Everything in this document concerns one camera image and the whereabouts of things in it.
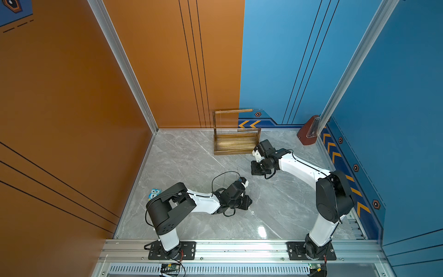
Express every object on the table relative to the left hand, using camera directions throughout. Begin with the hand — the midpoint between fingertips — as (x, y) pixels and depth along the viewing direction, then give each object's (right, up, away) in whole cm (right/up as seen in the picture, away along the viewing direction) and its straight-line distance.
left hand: (252, 200), depth 87 cm
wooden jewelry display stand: (-2, +30, +27) cm, 41 cm away
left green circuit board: (-37, -24, -15) cm, 46 cm away
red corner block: (+36, +36, +24) cm, 57 cm away
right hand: (0, +14, +4) cm, 14 cm away
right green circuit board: (+24, -23, -14) cm, 36 cm away
